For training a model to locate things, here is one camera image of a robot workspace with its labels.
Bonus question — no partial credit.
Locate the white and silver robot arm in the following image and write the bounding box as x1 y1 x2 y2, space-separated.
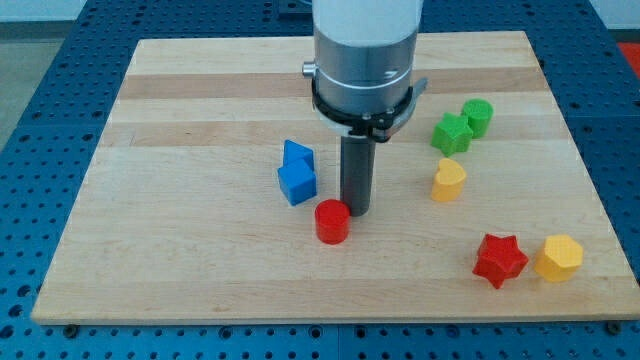
303 0 427 143

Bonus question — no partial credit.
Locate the green star block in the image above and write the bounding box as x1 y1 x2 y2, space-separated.
430 112 473 157

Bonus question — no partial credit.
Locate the red star block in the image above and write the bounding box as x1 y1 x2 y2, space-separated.
472 233 529 289

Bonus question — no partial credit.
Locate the blue cube block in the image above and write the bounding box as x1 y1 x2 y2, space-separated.
277 160 317 206

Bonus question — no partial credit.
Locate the red cylinder block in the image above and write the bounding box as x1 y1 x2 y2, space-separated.
314 199 351 245

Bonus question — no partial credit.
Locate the blue triangle block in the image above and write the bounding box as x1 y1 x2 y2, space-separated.
283 139 315 171

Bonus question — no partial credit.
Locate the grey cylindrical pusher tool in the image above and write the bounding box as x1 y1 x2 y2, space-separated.
340 137 376 217

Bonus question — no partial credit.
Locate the wooden board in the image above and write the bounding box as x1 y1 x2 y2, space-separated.
31 31 639 325

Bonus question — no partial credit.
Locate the yellow heart block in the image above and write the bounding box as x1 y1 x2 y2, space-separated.
431 158 467 202

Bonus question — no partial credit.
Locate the green cylinder block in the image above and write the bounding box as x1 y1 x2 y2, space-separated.
461 98 494 138

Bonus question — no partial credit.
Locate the yellow hexagon block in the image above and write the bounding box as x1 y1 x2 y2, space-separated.
533 234 584 283

